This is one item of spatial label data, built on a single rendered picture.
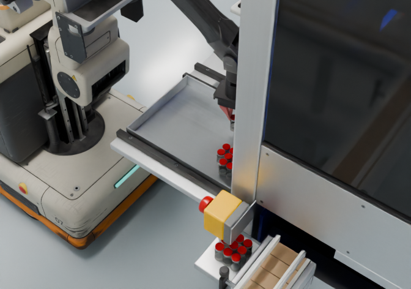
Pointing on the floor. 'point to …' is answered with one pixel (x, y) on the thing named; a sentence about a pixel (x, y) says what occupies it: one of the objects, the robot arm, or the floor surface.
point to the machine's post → (253, 87)
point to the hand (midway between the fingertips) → (234, 117)
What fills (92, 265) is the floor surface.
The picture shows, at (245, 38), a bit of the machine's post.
